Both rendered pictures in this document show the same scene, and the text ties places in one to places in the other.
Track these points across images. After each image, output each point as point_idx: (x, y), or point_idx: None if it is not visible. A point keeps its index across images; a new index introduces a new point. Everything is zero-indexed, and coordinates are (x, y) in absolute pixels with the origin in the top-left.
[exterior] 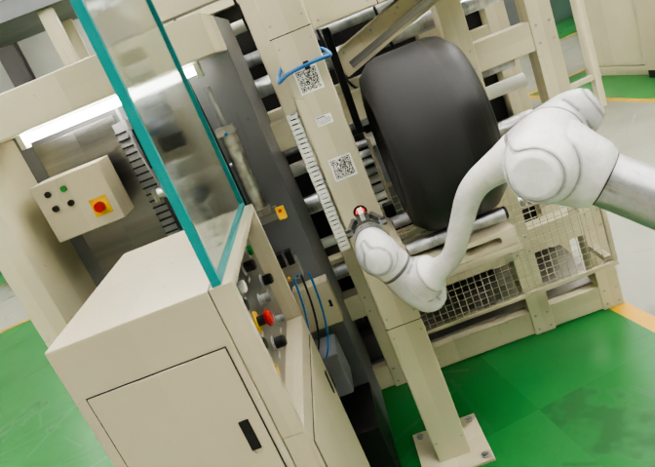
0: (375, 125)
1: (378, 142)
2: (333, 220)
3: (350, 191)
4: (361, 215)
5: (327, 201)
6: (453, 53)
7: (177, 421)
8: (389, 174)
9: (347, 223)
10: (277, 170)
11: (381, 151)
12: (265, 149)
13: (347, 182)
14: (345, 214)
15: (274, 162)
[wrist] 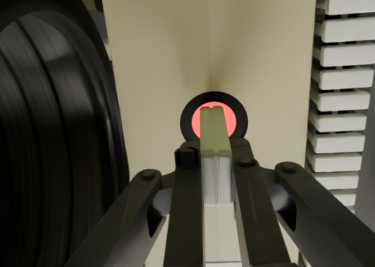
0: (116, 171)
1: (118, 132)
2: (344, 109)
3: (225, 215)
4: (223, 197)
5: None
6: None
7: None
8: (102, 69)
9: (294, 88)
10: (363, 169)
11: (114, 114)
12: (363, 214)
13: (225, 247)
14: (285, 131)
15: (359, 186)
